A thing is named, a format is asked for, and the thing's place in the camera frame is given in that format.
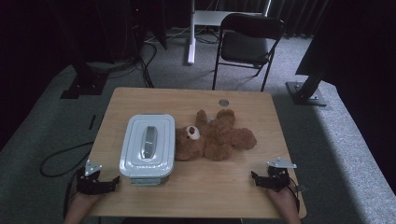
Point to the dark curtain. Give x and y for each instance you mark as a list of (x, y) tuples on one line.
[(299, 15)]

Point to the person's dark clothing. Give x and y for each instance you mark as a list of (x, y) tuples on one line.
[(180, 221)]

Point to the grey round table grommet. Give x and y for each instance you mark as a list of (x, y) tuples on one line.
[(223, 102)]

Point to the grey tape piece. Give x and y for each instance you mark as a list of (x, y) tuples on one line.
[(300, 188)]

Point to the black stand with square base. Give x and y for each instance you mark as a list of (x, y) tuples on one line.
[(84, 85)]

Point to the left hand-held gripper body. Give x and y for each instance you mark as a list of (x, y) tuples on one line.
[(90, 185)]

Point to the black tape strip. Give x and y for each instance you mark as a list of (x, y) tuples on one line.
[(92, 122)]

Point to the person's left hand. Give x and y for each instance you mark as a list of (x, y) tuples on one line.
[(81, 205)]

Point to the black stand with bolted base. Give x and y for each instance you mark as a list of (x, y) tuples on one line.
[(306, 93)]

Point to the black folding chair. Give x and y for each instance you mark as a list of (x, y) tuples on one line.
[(246, 46)]

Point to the white storage box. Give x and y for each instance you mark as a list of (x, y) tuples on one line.
[(149, 181)]

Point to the white desk frame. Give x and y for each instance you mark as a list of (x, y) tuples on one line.
[(194, 25)]

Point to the brown teddy bear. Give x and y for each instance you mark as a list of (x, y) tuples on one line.
[(218, 137)]

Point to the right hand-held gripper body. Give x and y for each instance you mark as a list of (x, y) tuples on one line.
[(278, 179)]

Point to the person's right hand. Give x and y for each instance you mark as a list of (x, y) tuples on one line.
[(284, 202)]

